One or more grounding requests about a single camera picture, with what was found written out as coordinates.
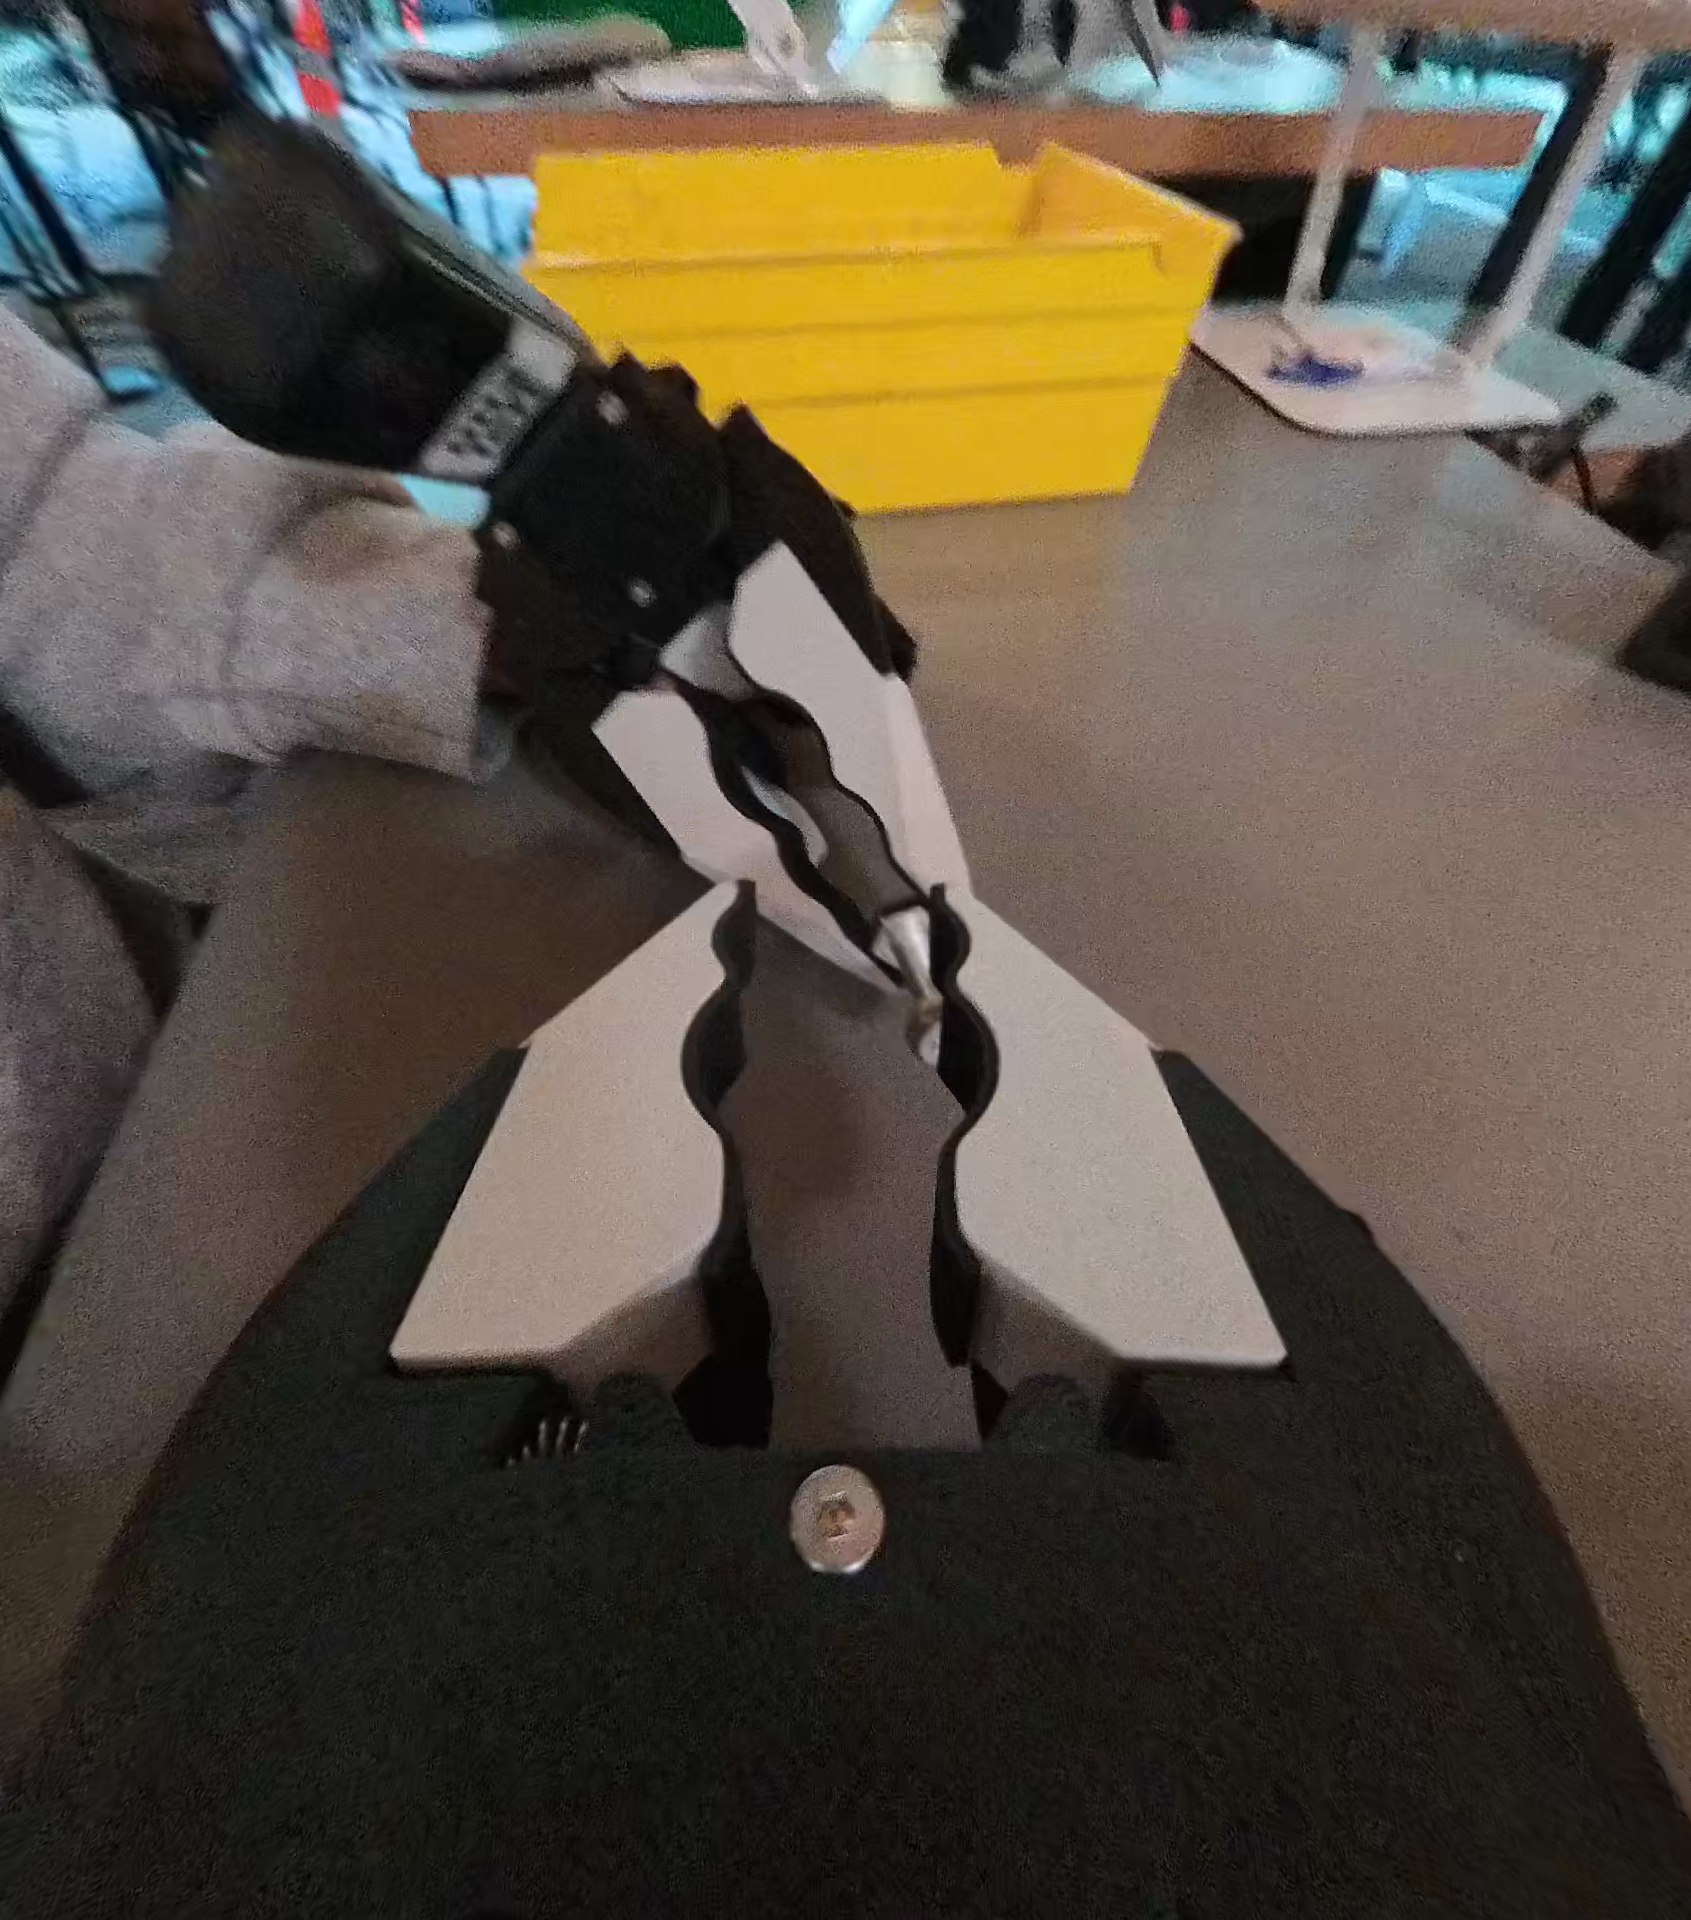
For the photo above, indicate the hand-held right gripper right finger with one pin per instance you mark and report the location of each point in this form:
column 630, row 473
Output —
column 1116, row 1200

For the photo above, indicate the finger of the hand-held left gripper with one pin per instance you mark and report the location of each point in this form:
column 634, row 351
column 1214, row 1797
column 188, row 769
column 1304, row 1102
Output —
column 846, row 690
column 688, row 795

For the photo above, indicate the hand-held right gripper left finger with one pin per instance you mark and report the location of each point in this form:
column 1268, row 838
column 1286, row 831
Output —
column 560, row 1200

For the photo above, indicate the steel bolt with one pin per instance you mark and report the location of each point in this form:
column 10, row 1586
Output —
column 906, row 952

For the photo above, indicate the person's left forearm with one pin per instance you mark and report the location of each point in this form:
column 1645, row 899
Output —
column 184, row 600

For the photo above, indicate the yellow plastic bin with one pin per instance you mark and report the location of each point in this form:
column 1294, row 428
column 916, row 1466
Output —
column 860, row 375

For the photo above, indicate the long wooden table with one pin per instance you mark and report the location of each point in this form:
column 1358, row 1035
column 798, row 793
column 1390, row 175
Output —
column 936, row 138

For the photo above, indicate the instruction board on white stand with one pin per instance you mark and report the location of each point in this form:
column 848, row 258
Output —
column 1386, row 383

